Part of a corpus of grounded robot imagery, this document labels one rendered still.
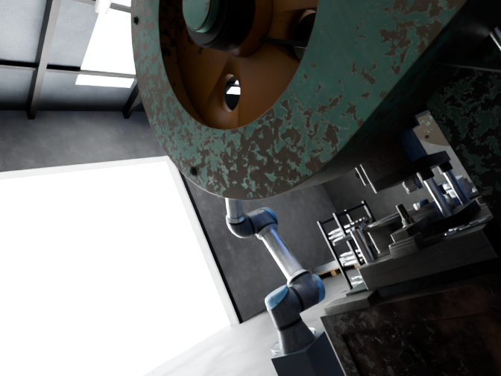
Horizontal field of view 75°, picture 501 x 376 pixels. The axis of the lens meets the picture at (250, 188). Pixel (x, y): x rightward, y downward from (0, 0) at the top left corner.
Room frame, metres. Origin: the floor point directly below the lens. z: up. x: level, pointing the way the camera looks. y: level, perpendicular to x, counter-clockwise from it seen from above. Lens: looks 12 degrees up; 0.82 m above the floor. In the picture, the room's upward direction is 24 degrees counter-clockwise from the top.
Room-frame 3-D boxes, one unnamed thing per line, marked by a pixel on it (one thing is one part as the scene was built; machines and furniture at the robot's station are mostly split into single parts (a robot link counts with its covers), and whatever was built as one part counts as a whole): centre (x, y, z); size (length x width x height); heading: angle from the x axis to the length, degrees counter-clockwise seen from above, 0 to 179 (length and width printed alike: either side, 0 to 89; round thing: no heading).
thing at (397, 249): (0.81, -0.31, 0.76); 0.17 x 0.06 x 0.10; 135
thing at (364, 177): (0.96, -0.40, 1.04); 0.17 x 0.15 x 0.30; 45
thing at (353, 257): (3.56, -0.77, 0.48); 0.46 x 0.43 x 0.95; 25
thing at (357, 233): (0.90, -0.21, 0.75); 0.03 x 0.03 x 0.10; 45
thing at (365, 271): (0.93, -0.43, 0.68); 0.45 x 0.30 x 0.06; 135
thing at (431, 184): (0.83, -0.41, 0.81); 0.02 x 0.02 x 0.14
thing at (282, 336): (1.47, 0.09, 0.50); 0.15 x 0.15 x 0.10
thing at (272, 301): (1.47, 0.08, 0.62); 0.13 x 0.12 x 0.14; 113
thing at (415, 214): (0.94, -0.42, 0.76); 0.15 x 0.09 x 0.05; 135
